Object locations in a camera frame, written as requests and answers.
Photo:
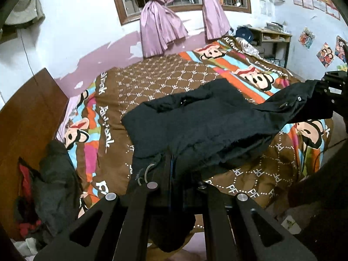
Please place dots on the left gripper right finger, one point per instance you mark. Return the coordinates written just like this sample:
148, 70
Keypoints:
235, 227

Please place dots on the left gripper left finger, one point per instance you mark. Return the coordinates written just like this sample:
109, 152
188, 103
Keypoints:
117, 227

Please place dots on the black jacket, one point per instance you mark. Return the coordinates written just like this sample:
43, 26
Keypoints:
214, 123

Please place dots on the dark clothes pile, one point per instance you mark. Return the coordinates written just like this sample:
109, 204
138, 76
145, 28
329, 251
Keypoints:
56, 191

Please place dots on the cartoon poster lower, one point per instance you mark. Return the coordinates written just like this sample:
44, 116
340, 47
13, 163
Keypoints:
325, 55

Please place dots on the cartoon poster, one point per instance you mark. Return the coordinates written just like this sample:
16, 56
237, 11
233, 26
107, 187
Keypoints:
325, 55
306, 38

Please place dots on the cartoon poster upper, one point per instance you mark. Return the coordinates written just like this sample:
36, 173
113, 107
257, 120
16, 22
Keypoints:
306, 38

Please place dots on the wooden desk shelf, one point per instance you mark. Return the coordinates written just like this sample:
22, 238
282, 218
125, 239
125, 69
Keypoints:
272, 45

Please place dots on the colourful monkey print blanket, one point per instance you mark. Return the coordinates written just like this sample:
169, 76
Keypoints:
99, 145

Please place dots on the red bag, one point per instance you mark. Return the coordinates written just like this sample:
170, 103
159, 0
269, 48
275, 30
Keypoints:
26, 215

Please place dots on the blue cap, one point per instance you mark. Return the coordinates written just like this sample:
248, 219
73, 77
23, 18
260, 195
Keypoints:
245, 33

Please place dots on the pink curtain right panel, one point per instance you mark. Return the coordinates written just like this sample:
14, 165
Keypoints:
215, 21

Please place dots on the pink curtain panel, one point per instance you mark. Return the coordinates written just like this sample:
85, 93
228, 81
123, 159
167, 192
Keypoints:
159, 26
215, 21

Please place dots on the brown wooden headboard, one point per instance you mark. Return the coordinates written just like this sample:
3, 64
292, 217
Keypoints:
29, 121

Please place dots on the pink curtain left panel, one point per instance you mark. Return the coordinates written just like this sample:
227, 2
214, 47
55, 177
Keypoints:
159, 26

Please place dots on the beige cloth on wall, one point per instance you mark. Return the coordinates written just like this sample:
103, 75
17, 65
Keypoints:
25, 14

